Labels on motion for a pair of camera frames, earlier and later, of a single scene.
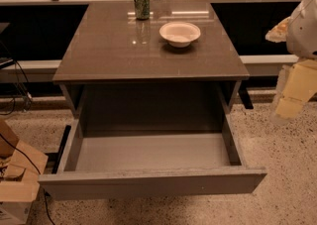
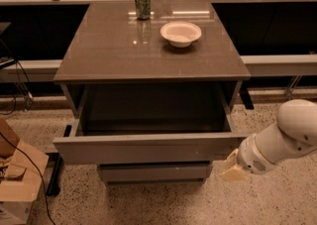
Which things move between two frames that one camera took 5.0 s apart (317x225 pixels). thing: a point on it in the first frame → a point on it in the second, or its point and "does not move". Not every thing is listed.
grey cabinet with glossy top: (151, 58) does not move
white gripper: (303, 32) → (252, 156)
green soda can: (142, 1) does not move
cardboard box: (21, 168) does not move
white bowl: (179, 34) does not move
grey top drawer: (126, 158) → (151, 124)
